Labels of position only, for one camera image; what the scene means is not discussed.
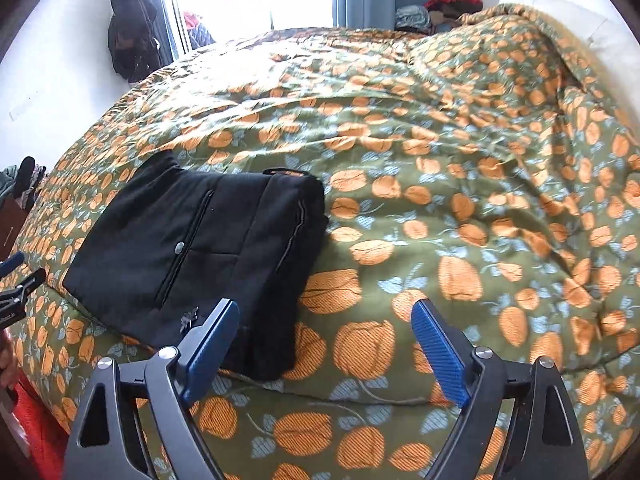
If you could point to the black hanging bag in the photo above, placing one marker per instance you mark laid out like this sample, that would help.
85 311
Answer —
132 30

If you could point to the window frame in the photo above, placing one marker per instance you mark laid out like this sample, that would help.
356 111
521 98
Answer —
176 25

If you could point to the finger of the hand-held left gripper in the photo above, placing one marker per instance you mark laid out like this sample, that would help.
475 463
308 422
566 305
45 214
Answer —
27 285
12 263

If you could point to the red and dark clothes pile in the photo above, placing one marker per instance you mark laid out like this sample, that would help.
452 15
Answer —
452 7

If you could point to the black pants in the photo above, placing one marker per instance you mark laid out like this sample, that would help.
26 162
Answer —
150 250

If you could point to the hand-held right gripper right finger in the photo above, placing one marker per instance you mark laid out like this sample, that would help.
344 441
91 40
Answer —
440 355

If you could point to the grey patterned cloth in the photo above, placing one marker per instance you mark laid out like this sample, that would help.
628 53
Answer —
412 17

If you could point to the white pillow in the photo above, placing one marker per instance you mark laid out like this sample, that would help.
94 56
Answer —
565 20

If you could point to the red and blue quilted clothing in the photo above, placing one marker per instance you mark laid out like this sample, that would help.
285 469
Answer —
197 27

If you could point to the person's left hand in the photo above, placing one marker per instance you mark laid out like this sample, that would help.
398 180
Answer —
7 367

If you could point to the red cloth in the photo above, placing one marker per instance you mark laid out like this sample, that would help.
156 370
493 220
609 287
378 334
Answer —
42 435

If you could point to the green blanket with orange print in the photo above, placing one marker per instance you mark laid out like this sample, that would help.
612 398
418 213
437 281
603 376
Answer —
450 185

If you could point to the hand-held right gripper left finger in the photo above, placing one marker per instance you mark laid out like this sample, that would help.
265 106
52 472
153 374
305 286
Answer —
210 355

